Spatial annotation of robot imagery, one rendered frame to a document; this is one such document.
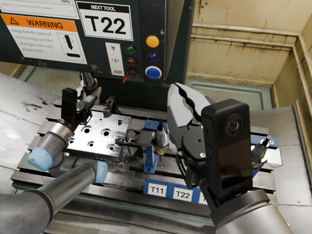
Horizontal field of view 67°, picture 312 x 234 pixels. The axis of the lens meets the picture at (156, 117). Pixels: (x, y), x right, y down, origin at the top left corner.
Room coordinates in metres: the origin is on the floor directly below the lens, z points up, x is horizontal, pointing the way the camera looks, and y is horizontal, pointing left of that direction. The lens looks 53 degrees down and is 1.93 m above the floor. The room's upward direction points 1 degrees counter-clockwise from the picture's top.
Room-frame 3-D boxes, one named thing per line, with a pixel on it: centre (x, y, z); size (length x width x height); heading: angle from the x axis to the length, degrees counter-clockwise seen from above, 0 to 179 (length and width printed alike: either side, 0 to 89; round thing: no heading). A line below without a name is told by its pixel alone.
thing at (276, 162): (0.37, -0.39, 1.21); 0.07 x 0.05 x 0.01; 169
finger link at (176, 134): (0.18, -0.04, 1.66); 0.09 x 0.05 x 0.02; 19
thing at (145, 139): (0.45, 0.04, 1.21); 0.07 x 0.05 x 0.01; 169
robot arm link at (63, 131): (0.45, 0.33, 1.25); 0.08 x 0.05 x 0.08; 68
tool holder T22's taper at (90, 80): (0.65, 0.25, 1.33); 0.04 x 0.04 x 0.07
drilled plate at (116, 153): (0.64, 0.29, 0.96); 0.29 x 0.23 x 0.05; 79
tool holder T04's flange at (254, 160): (0.38, -0.34, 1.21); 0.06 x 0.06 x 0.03
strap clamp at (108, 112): (0.78, 0.24, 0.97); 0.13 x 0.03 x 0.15; 169
